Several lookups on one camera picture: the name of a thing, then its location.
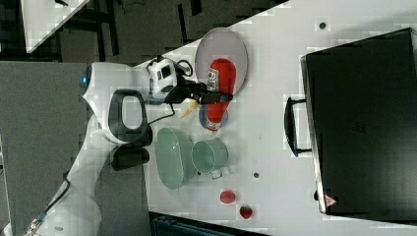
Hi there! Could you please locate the black toaster oven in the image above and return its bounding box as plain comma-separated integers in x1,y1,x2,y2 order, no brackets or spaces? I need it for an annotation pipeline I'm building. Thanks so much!
300,28,417,225

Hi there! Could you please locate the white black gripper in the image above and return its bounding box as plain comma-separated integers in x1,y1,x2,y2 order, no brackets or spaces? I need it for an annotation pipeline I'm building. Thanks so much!
146,56,233,104

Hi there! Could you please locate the green perforated strainer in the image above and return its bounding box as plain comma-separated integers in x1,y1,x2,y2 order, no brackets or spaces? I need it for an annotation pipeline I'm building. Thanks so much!
154,127,197,191

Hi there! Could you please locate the green cup with handle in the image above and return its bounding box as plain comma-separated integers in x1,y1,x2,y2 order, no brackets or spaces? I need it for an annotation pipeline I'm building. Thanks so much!
191,138,228,180

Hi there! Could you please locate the white side table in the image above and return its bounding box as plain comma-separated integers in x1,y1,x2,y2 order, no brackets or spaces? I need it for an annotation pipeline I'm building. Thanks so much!
20,0,91,53

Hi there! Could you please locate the grey round plate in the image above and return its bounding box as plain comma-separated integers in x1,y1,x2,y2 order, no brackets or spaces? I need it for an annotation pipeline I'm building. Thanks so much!
194,28,249,94

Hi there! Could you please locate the pink strawberry toy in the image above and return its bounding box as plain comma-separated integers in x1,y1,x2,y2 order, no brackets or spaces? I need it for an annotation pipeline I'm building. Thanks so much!
219,190,236,204

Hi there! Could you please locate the yellow plush banana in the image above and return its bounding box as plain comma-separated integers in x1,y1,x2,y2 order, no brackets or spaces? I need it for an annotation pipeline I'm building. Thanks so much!
180,100,200,118

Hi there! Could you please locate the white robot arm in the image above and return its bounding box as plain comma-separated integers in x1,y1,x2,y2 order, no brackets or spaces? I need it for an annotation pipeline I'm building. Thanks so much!
23,56,233,236

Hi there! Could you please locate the red strawberry toy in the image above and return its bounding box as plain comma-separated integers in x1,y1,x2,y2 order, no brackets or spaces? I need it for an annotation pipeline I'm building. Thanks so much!
239,206,253,219

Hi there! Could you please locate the blue small bowl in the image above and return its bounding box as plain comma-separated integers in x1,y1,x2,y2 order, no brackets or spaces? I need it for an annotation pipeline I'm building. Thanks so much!
199,105,228,128

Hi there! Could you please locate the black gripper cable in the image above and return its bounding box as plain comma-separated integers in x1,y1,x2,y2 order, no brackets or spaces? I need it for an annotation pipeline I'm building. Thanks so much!
144,58,195,127

